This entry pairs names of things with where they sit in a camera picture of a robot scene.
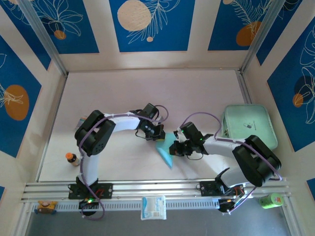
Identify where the light blue cloth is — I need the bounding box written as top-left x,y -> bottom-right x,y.
154,132 -> 176,169

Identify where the white tissue packet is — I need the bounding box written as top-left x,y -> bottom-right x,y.
140,196 -> 167,221

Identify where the colourful printed sachet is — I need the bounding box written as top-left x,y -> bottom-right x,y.
74,115 -> 87,130

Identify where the black electronics module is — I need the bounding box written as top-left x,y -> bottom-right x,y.
78,198 -> 99,217
218,196 -> 245,215

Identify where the small plastic bottle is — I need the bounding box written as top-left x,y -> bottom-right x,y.
65,152 -> 81,168

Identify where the green cylinder can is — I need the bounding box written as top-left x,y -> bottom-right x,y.
258,193 -> 284,209

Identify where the small yellow blue gadget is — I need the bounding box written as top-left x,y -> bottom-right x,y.
36,200 -> 58,214

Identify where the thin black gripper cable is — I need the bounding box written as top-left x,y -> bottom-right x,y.
134,129 -> 149,141
186,151 -> 204,161

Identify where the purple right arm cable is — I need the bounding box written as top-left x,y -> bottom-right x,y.
179,112 -> 284,215

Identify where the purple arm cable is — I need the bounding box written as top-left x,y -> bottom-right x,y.
78,105 -> 169,221
179,112 -> 284,215

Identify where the aluminium mounting rail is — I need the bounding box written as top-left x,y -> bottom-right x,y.
21,177 -> 291,202

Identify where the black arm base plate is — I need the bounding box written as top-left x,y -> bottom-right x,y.
68,182 -> 114,200
199,180 -> 244,197

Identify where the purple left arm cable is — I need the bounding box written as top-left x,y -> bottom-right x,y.
78,105 -> 169,221

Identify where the white slotted cable duct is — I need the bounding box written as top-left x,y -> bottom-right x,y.
31,198 -> 222,212

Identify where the aluminium frame post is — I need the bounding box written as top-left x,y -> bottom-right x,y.
18,0 -> 69,76
239,0 -> 283,74

